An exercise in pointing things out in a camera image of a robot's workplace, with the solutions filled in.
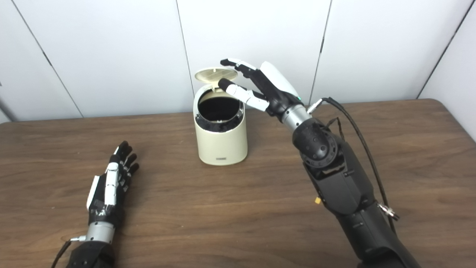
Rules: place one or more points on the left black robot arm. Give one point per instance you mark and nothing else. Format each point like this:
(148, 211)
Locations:
(93, 249)

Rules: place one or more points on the black bin liner bag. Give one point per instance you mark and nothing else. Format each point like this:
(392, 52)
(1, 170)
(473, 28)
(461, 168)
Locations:
(219, 126)

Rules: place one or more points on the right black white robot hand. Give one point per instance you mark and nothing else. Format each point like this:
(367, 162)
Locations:
(275, 87)

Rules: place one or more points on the cream round bin lid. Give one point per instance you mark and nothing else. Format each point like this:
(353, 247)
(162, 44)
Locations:
(212, 75)

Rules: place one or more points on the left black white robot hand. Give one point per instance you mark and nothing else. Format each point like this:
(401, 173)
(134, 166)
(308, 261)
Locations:
(108, 190)

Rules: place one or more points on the cream-colored bin body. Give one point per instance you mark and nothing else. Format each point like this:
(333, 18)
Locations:
(221, 147)

